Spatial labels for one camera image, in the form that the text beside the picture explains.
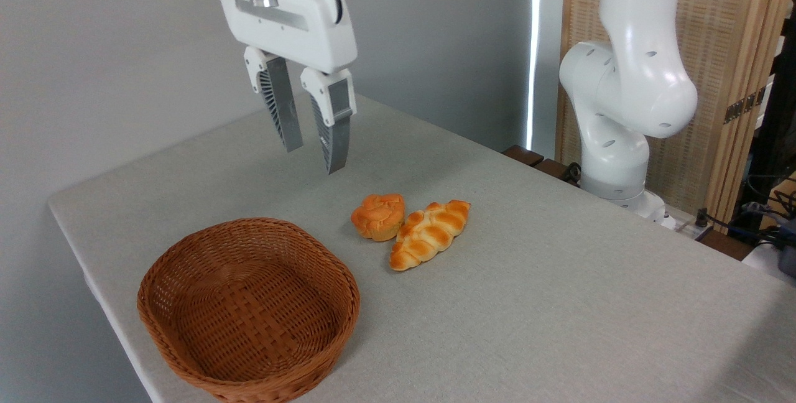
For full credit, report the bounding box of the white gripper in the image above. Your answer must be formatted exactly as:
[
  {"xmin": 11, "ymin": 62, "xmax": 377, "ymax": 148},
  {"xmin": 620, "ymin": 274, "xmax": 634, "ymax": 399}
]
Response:
[{"xmin": 208, "ymin": 0, "xmax": 359, "ymax": 175}]

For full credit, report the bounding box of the round orange bread roll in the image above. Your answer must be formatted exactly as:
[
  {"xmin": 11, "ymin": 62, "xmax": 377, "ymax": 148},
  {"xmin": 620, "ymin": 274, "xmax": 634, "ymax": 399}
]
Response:
[{"xmin": 349, "ymin": 193, "xmax": 407, "ymax": 243}]

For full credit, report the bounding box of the long braided bread loaf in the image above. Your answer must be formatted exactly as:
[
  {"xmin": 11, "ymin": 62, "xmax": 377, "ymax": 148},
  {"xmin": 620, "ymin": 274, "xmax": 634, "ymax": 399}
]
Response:
[{"xmin": 389, "ymin": 199, "xmax": 472, "ymax": 272}]

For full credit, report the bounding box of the brown wicker basket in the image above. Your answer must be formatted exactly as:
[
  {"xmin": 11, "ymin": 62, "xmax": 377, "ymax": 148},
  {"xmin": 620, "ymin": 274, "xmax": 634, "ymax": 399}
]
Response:
[{"xmin": 136, "ymin": 216, "xmax": 362, "ymax": 403}]

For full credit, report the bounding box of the dark brown wooden block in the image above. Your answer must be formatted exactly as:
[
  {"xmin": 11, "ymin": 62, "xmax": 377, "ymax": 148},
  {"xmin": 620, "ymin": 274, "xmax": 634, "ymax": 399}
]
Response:
[
  {"xmin": 501, "ymin": 144, "xmax": 545, "ymax": 168},
  {"xmin": 534, "ymin": 158, "xmax": 572, "ymax": 182}
]

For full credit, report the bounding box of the bamboo folding screen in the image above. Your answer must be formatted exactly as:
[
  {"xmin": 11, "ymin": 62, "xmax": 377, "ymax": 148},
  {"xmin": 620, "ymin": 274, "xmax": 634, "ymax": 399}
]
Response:
[{"xmin": 555, "ymin": 0, "xmax": 796, "ymax": 231}]

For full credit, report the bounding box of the brass screen hinge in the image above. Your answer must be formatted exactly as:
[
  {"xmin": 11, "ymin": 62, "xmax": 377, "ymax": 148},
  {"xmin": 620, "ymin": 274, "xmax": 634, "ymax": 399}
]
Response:
[{"xmin": 723, "ymin": 86, "xmax": 767, "ymax": 126}]

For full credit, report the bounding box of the black upright stand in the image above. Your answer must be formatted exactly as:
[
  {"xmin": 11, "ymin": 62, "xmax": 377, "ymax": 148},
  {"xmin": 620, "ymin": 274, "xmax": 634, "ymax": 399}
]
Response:
[{"xmin": 739, "ymin": 0, "xmax": 796, "ymax": 233}]

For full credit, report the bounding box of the grey blue box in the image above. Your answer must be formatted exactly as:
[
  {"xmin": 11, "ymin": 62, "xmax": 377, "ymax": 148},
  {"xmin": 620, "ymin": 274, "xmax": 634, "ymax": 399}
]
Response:
[{"xmin": 776, "ymin": 219, "xmax": 796, "ymax": 278}]

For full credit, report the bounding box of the black cable bundle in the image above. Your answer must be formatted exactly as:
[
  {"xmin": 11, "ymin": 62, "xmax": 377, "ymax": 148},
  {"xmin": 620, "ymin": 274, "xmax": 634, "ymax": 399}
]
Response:
[{"xmin": 703, "ymin": 172, "xmax": 796, "ymax": 249}]

